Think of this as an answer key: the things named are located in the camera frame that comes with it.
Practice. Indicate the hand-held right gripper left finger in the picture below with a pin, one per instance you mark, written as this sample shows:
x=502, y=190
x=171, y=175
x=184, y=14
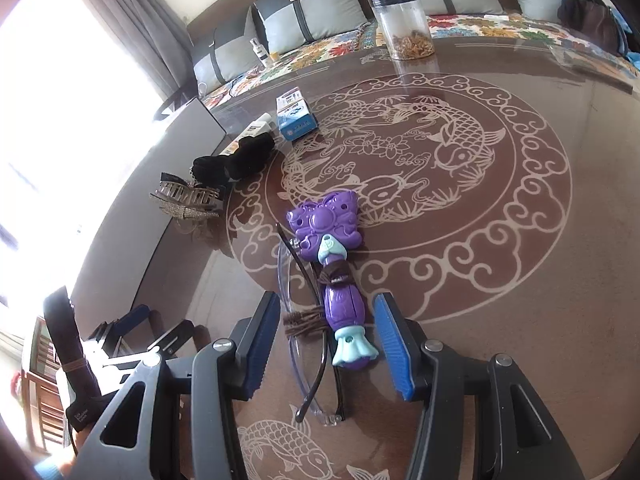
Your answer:
x=262, y=345

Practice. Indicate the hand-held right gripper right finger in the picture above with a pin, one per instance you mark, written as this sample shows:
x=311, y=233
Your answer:
x=395, y=350

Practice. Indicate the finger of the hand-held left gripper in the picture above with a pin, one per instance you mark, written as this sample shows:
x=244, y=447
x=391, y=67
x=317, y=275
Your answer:
x=172, y=337
x=127, y=322

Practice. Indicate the purple butterfly toy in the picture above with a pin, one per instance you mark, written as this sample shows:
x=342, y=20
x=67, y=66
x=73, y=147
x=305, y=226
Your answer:
x=340, y=305

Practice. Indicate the white storage box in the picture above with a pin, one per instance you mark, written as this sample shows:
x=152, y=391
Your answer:
x=170, y=150

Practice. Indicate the brown wooden rack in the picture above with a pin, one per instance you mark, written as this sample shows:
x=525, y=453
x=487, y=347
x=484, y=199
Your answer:
x=45, y=410

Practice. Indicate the rhinestone hair clip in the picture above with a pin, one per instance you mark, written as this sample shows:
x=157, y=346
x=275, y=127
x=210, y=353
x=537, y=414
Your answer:
x=185, y=200

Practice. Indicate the black fuzzy cloth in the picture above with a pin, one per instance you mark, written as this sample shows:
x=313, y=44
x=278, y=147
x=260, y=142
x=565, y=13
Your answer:
x=235, y=160

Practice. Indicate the black wooden chair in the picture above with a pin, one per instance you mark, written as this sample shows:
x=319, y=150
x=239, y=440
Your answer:
x=170, y=106

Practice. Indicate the white tube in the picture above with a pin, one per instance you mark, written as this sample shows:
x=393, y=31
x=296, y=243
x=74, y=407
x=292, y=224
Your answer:
x=260, y=122

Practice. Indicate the blue cardboard box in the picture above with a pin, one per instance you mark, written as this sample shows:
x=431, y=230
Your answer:
x=297, y=125

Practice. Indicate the small white blue box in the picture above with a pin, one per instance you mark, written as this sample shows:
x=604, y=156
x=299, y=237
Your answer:
x=290, y=97

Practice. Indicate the small yellow jar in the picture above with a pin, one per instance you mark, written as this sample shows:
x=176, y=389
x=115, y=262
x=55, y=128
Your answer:
x=275, y=57

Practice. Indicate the white pump bottle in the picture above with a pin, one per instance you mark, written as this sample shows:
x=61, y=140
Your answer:
x=259, y=52

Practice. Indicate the brown wooden sofa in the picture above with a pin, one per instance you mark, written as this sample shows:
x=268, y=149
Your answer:
x=210, y=22

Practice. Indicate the grey curtain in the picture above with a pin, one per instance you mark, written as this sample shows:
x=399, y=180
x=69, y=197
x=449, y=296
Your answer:
x=135, y=10

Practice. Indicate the clear jar with black lid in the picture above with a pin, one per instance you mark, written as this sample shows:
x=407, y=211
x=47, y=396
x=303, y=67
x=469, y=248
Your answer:
x=400, y=25

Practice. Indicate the floral blanket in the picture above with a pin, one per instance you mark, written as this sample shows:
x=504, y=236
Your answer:
x=475, y=25

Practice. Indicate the clear plastic sheet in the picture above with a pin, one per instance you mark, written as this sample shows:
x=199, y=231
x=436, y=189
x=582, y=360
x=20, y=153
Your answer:
x=590, y=65

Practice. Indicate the brown black bag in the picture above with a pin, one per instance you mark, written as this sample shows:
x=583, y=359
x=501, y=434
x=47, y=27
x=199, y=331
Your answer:
x=595, y=20

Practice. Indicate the brown and blue bag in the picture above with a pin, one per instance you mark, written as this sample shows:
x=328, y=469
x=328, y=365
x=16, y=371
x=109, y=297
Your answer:
x=631, y=35

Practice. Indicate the clear frame eyeglasses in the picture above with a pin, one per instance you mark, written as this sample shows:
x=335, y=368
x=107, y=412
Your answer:
x=340, y=395

